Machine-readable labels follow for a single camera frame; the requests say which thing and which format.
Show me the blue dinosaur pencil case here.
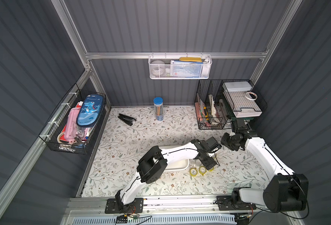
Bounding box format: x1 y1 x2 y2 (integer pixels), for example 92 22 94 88
76 94 104 128

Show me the white wire wall basket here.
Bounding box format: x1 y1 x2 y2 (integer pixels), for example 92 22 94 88
148 54 212 80

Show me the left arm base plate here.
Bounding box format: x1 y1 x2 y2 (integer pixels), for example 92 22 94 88
104 198 144 214

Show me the blue white packet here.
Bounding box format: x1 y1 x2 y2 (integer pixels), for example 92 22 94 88
170 61 203 78

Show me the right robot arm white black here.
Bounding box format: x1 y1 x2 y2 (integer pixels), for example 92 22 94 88
221 119 309 213

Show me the white tape roll in basket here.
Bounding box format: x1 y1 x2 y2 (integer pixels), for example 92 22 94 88
149 60 165 77

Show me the black wire side basket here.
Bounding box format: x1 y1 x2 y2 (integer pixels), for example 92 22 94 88
39 84 107 155

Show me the pink pencil case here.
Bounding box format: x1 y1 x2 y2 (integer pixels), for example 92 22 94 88
64 107 81 143

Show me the black wire desk organizer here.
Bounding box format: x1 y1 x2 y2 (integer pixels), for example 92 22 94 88
194 79 268 129

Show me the blue-lidded colored pencil tube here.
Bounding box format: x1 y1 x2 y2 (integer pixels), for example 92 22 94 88
153 97 164 121

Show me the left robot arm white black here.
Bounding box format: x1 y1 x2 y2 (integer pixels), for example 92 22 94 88
115 137 222 211

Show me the black stapler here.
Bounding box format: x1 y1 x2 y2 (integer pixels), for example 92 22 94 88
118 113 137 126

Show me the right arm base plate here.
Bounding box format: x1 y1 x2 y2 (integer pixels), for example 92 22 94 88
215 196 256 211

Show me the white grid notebook stack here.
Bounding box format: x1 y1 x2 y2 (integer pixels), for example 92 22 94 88
222 81 263 118

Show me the white plastic storage box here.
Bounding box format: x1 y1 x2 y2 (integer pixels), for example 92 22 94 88
160 145 189 173

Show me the yellow transparent tape roll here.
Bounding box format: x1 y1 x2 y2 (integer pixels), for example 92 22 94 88
199 166 207 175
189 168 198 177

